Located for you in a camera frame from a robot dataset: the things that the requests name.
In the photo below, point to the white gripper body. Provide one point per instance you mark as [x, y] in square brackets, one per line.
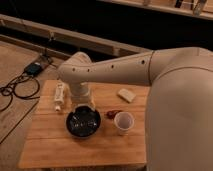
[81, 95]

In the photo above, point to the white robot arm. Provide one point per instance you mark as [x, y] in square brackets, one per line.
[179, 108]

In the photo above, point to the white eraser block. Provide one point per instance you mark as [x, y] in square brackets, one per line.
[127, 95]

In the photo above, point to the white plastic bottle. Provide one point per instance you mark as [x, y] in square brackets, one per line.
[59, 96]

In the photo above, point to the black bowl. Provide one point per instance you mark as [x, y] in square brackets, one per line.
[83, 122]

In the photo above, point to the small red object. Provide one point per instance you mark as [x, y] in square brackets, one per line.
[112, 114]

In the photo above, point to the black power adapter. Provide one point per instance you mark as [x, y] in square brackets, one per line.
[33, 69]

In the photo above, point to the white paper cup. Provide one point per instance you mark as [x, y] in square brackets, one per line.
[124, 121]

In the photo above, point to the wooden table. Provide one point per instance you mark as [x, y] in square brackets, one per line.
[50, 145]

